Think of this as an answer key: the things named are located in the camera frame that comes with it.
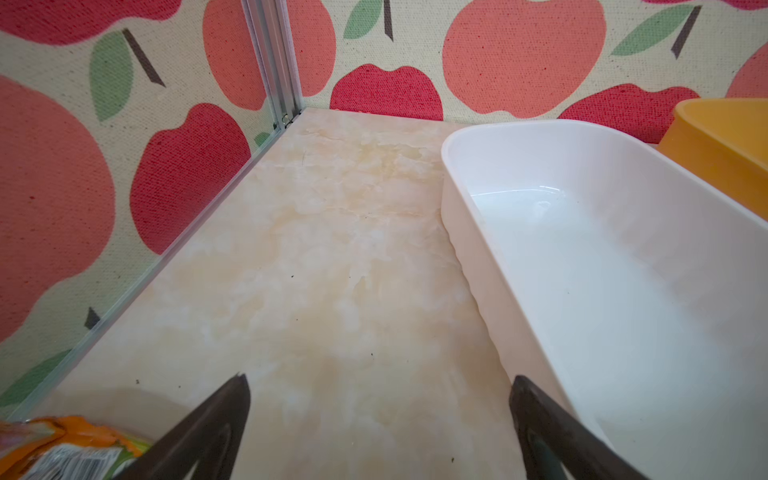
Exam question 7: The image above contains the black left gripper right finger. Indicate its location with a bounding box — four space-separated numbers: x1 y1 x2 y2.
509 375 645 480

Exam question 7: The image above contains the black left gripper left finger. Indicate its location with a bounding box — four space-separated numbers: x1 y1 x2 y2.
117 374 251 480

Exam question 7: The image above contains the yellow plastic container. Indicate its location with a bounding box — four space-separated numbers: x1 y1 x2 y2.
658 98 767 219

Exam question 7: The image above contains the orange snack packet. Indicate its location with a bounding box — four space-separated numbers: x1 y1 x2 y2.
1 416 151 480

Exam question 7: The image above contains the white plastic container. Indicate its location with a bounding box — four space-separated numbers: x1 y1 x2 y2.
441 120 767 479

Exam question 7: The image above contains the aluminium corner post left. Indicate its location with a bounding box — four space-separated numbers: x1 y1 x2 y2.
242 0 305 130

